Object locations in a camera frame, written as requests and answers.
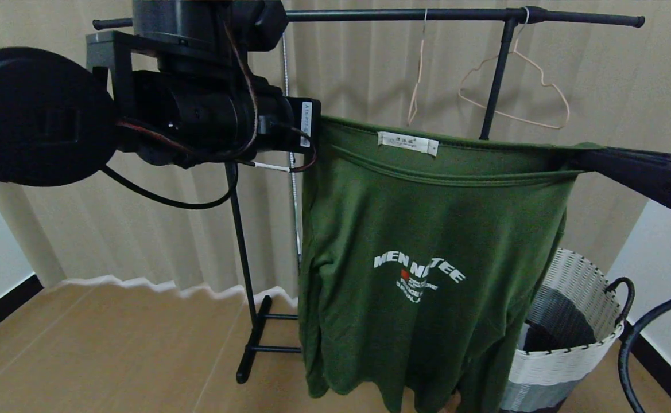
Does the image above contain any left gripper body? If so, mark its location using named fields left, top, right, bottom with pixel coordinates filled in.
left=133, top=69, right=323, bottom=170

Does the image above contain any pink clothes hanger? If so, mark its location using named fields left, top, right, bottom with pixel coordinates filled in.
left=457, top=7, right=571, bottom=130
left=407, top=9, right=428, bottom=127

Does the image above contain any green printed shirt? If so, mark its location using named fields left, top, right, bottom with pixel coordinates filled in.
left=298, top=115, right=606, bottom=413

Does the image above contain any white laundry basket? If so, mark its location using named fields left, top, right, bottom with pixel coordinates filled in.
left=499, top=248, right=635, bottom=413

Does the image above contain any black clothes rack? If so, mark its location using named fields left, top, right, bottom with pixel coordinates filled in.
left=93, top=6, right=646, bottom=384

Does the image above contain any beige curtain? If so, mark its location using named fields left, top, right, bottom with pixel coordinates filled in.
left=0, top=0, right=671, bottom=302

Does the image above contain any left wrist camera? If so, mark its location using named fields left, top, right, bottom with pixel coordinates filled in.
left=220, top=0, right=289, bottom=53

